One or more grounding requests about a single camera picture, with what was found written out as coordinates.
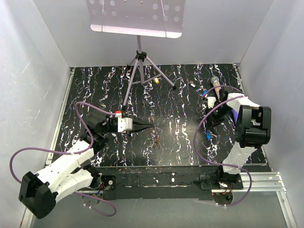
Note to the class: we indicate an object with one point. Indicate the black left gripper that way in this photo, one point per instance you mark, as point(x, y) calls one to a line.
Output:
point(138, 126)

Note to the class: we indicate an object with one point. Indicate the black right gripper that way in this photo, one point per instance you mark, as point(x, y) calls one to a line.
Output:
point(212, 121)

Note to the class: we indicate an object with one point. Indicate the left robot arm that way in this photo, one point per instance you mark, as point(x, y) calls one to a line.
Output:
point(41, 191)

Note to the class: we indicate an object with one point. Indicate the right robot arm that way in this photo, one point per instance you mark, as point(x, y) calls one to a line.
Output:
point(252, 129)

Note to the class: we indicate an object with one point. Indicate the purple plastic tool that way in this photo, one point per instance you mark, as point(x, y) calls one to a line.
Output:
point(235, 115)

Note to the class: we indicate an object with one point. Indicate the sprinkles filled tube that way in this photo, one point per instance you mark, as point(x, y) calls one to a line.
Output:
point(216, 83)

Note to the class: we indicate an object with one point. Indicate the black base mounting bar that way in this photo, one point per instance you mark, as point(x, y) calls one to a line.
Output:
point(161, 182)

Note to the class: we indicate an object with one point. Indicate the lilac music stand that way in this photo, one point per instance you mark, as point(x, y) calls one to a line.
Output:
point(151, 18)

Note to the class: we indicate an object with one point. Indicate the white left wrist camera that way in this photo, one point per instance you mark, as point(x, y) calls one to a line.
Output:
point(124, 122)

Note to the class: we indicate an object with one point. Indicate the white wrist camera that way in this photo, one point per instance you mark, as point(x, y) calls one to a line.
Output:
point(124, 122)
point(210, 101)

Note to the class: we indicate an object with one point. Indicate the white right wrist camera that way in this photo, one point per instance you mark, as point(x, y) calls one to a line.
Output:
point(210, 101)

